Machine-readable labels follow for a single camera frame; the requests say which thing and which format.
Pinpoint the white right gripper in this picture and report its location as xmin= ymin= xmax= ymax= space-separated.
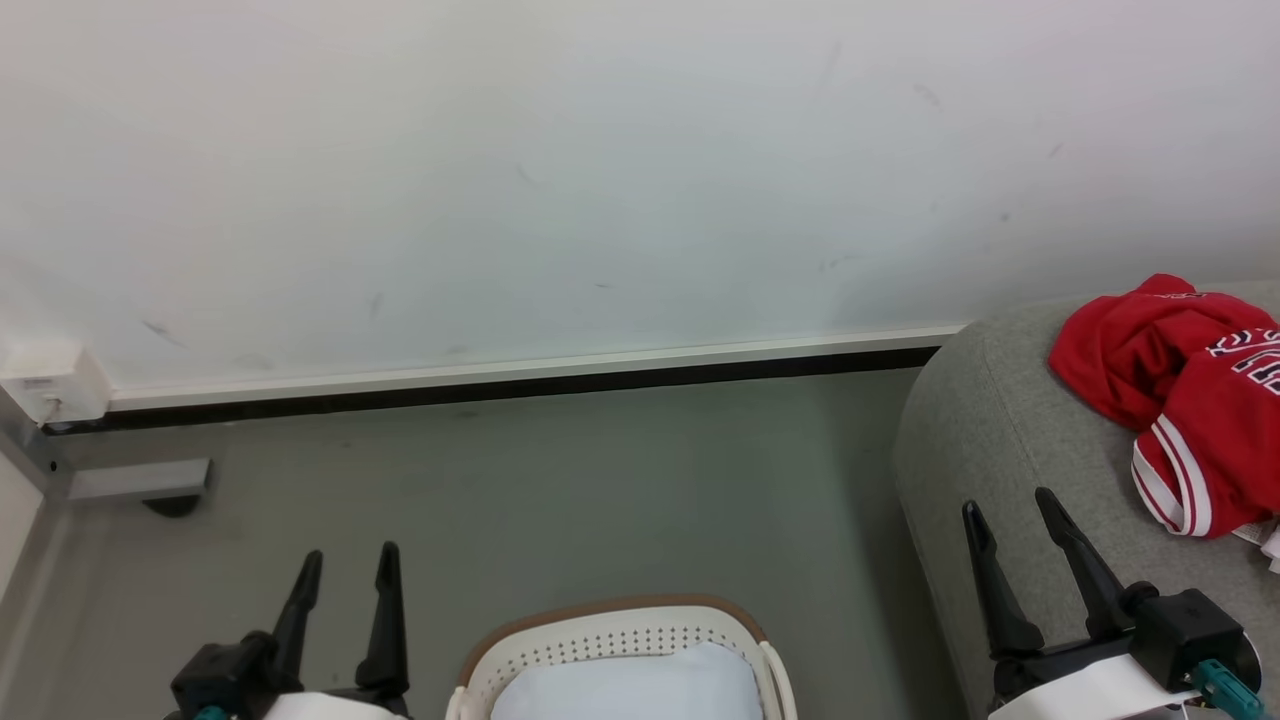
xmin=961 ymin=487 xmax=1206 ymax=720

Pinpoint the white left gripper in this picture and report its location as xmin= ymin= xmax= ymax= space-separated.
xmin=262 ymin=541 xmax=413 ymax=720

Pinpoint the red and white jersey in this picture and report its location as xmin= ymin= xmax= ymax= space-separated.
xmin=1047 ymin=273 xmax=1280 ymax=540

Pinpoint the grey fabric sofa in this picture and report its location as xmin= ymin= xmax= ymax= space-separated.
xmin=892 ymin=280 xmax=1280 ymax=720

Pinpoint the white cloth tag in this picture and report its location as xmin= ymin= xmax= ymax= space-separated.
xmin=1231 ymin=517 xmax=1280 ymax=577

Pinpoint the white laundry basket brown rim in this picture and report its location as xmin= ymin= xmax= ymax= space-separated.
xmin=444 ymin=594 xmax=800 ymax=720

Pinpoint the light blue cloth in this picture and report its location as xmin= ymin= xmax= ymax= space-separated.
xmin=489 ymin=642 xmax=765 ymax=720

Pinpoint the white baseboard strip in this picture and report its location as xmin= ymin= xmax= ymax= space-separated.
xmin=40 ymin=321 xmax=969 ymax=437

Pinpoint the grey metal foot bracket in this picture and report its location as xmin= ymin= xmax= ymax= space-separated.
xmin=65 ymin=458 xmax=212 ymax=502

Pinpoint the grey metal frame post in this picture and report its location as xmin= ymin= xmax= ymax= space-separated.
xmin=0 ymin=385 xmax=73 ymax=503

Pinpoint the white wall junction box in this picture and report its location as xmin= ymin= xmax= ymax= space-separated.
xmin=0 ymin=342 xmax=114 ymax=427

